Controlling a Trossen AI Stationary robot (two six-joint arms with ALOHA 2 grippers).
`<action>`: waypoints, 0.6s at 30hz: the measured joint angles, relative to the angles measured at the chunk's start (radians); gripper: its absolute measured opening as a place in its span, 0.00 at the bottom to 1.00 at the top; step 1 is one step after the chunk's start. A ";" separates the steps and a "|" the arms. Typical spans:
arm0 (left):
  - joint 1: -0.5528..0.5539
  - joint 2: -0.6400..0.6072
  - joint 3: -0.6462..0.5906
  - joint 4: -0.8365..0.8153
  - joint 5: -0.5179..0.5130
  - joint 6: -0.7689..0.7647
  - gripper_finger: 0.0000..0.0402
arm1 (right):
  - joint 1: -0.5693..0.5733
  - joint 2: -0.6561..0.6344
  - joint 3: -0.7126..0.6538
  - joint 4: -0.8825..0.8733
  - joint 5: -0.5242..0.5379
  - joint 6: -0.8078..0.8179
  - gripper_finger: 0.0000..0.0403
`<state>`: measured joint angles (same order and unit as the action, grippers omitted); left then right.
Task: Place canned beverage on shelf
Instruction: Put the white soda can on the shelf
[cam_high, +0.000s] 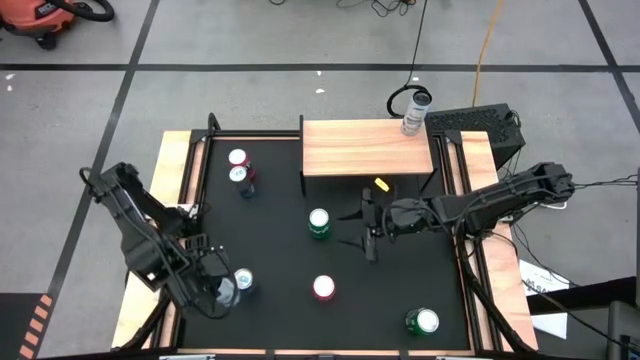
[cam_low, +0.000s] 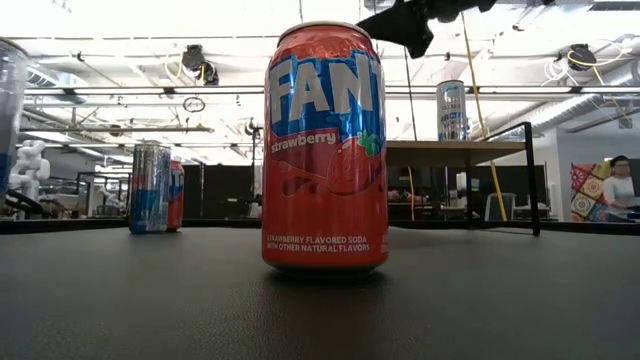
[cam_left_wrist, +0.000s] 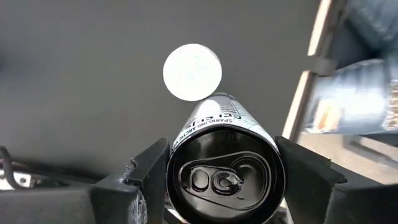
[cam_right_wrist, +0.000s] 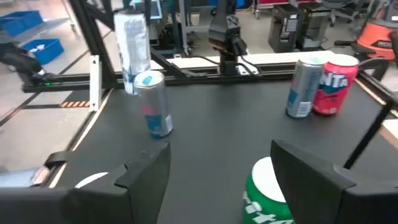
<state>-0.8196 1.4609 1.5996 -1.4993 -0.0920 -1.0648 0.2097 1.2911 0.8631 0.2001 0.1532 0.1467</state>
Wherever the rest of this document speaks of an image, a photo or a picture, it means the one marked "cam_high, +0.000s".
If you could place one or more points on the orange shop vacuum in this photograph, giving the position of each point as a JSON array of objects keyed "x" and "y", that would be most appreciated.
[{"x": 35, "y": 12}]

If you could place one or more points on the green Sprite soda can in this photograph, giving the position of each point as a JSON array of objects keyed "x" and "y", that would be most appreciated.
[
  {"x": 425, "y": 321},
  {"x": 318, "y": 220}
]

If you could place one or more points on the wooden shelf with black legs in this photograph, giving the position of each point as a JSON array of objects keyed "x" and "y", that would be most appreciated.
[{"x": 350, "y": 147}]

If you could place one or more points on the blue silver energy drink can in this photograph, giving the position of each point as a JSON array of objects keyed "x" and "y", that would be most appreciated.
[
  {"x": 243, "y": 279},
  {"x": 238, "y": 173}
]

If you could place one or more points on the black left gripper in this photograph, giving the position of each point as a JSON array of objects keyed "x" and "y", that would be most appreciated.
[{"x": 210, "y": 262}]

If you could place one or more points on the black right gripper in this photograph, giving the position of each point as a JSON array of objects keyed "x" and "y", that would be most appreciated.
[{"x": 400, "y": 217}]

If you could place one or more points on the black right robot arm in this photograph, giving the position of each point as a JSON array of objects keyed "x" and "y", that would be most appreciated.
[{"x": 490, "y": 205}]

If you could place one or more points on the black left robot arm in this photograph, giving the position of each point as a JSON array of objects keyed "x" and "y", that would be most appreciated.
[{"x": 145, "y": 235}]

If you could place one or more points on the grey box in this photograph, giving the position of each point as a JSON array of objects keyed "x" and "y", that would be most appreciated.
[{"x": 625, "y": 320}]

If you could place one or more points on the red Fanta soda can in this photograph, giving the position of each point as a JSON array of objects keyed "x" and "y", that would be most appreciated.
[
  {"x": 237, "y": 156},
  {"x": 323, "y": 286}
]

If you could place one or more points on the plain white paper sheet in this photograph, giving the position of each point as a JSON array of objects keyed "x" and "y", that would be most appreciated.
[{"x": 552, "y": 325}]

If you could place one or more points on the black table mat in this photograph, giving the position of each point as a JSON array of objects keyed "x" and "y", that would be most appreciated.
[{"x": 280, "y": 325}]

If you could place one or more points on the silver Celsius drink can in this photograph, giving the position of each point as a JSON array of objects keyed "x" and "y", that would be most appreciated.
[
  {"x": 415, "y": 117},
  {"x": 227, "y": 294}
]

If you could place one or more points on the black mat orange stripes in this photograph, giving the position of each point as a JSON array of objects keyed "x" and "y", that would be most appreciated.
[{"x": 12, "y": 325}]

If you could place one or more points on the grey metal bracket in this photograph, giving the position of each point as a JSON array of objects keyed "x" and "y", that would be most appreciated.
[{"x": 187, "y": 357}]

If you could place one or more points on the yellow tag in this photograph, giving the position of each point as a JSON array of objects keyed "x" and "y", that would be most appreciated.
[{"x": 381, "y": 184}]

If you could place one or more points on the white printed paper sheet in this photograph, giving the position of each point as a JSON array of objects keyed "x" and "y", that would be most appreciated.
[{"x": 540, "y": 277}]

